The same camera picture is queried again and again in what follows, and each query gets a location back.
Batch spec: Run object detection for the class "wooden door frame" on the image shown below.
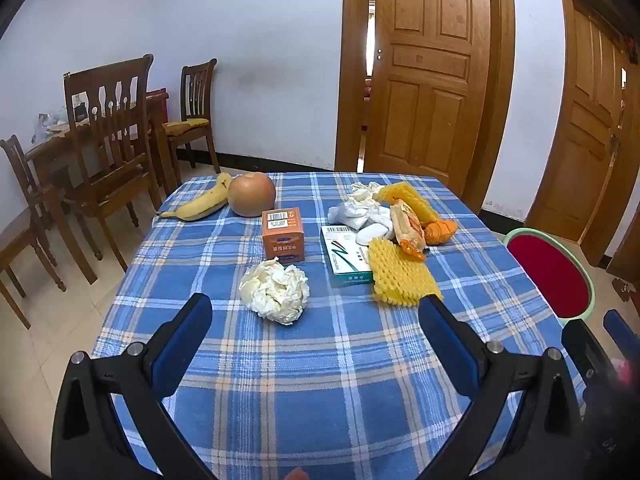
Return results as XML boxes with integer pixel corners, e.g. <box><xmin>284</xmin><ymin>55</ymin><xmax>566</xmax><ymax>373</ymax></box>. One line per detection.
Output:
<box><xmin>334</xmin><ymin>0</ymin><xmax>517</xmax><ymax>211</ymax></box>

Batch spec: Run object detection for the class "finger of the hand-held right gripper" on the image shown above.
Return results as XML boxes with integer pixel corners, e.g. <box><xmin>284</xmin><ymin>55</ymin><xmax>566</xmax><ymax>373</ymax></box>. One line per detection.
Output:
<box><xmin>561</xmin><ymin>319</ymin><xmax>613</xmax><ymax>403</ymax></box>
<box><xmin>602</xmin><ymin>309</ymin><xmax>640</xmax><ymax>358</ymax></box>

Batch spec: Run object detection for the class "open wooden panel door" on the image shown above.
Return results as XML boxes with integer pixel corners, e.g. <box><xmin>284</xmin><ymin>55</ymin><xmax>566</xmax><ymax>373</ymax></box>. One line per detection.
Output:
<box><xmin>364</xmin><ymin>0</ymin><xmax>493</xmax><ymax>196</ymax></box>

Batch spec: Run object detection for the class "closed wooden panel door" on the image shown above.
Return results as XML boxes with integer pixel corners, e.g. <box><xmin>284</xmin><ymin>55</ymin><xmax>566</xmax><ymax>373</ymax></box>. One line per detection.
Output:
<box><xmin>527</xmin><ymin>0</ymin><xmax>640</xmax><ymax>266</ymax></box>

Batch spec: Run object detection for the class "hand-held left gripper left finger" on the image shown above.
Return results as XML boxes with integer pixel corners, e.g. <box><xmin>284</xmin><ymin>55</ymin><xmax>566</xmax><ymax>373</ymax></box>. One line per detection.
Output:
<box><xmin>50</xmin><ymin>292</ymin><xmax>216</xmax><ymax>480</ymax></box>

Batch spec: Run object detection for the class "orange snack packet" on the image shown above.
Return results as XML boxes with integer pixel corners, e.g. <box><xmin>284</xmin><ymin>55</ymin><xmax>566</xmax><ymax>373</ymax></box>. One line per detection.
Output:
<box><xmin>389</xmin><ymin>199</ymin><xmax>427</xmax><ymax>261</ymax></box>

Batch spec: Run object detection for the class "green and white box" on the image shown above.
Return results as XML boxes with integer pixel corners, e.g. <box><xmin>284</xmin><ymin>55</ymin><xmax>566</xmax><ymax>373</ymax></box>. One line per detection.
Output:
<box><xmin>320</xmin><ymin>225</ymin><xmax>377</xmax><ymax>289</ymax></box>

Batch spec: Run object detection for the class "orange cardboard box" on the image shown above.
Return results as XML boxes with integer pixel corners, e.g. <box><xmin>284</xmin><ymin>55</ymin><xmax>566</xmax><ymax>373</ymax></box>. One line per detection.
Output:
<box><xmin>261</xmin><ymin>207</ymin><xmax>306</xmax><ymax>265</ymax></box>

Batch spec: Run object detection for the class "wooden chair with cushion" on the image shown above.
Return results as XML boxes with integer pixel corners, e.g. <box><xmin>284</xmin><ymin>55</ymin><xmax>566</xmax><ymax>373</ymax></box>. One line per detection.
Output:
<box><xmin>164</xmin><ymin>58</ymin><xmax>222</xmax><ymax>176</ymax></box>

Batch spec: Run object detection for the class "tall wooden dining chair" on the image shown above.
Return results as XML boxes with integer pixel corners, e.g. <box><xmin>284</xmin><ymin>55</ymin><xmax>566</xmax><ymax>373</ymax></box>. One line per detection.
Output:
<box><xmin>63</xmin><ymin>54</ymin><xmax>166</xmax><ymax>273</ymax></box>

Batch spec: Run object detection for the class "translucent plastic bag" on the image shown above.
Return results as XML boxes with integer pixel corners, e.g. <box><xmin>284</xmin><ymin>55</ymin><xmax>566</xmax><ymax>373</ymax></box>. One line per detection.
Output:
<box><xmin>31</xmin><ymin>112</ymin><xmax>57</xmax><ymax>143</ymax></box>

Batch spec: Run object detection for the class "yellow banana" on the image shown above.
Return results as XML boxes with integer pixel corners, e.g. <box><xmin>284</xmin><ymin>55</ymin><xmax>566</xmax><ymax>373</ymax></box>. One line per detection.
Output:
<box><xmin>156</xmin><ymin>172</ymin><xmax>233</xmax><ymax>222</ymax></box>

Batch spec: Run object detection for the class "wooden dining table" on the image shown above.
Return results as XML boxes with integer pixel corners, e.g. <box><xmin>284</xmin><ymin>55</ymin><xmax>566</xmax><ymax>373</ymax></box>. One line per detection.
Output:
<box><xmin>24</xmin><ymin>89</ymin><xmax>173</xmax><ymax>286</ymax></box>

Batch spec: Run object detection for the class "low wooden chair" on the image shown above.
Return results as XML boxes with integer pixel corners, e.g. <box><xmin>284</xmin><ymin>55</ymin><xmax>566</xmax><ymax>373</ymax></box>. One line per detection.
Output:
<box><xmin>0</xmin><ymin>135</ymin><xmax>68</xmax><ymax>331</ymax></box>

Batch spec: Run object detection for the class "yellow seat cushion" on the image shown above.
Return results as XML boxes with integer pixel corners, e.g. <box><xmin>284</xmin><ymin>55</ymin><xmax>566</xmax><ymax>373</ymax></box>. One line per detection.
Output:
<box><xmin>162</xmin><ymin>119</ymin><xmax>211</xmax><ymax>137</ymax></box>

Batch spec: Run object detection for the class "blue plaid tablecloth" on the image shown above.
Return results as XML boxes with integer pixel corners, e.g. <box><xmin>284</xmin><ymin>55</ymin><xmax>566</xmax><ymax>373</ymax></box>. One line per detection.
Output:
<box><xmin>92</xmin><ymin>171</ymin><xmax>588</xmax><ymax>480</ymax></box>

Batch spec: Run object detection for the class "yellow foam fruit net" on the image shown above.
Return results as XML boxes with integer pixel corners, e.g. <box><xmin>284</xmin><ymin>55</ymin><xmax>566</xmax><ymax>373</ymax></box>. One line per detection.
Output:
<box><xmin>376</xmin><ymin>182</ymin><xmax>443</xmax><ymax>226</ymax></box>
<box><xmin>368</xmin><ymin>238</ymin><xmax>443</xmax><ymax>307</ymax></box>

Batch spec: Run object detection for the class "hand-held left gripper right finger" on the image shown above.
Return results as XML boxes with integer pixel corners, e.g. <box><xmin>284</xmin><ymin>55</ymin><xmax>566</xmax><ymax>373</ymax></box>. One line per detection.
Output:
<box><xmin>417</xmin><ymin>294</ymin><xmax>601</xmax><ymax>480</ymax></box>

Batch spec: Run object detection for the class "red-yellow apple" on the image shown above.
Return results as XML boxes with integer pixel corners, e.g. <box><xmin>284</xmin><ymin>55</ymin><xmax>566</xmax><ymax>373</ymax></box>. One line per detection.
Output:
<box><xmin>228</xmin><ymin>172</ymin><xmax>277</xmax><ymax>218</ymax></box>

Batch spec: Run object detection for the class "crumpled white tissue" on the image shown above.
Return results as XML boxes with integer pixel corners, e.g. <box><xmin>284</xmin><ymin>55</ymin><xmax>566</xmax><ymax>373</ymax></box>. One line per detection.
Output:
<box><xmin>238</xmin><ymin>257</ymin><xmax>311</xmax><ymax>326</ymax></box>

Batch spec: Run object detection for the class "white crumpled wrapper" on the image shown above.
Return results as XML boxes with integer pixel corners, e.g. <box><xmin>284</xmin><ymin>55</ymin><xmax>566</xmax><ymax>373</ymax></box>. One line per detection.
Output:
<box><xmin>354</xmin><ymin>207</ymin><xmax>396</xmax><ymax>247</ymax></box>

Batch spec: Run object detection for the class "crumpled cream tissue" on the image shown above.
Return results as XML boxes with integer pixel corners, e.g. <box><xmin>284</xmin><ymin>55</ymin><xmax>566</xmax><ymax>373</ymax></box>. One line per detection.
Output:
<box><xmin>348</xmin><ymin>181</ymin><xmax>386</xmax><ymax>206</ymax></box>

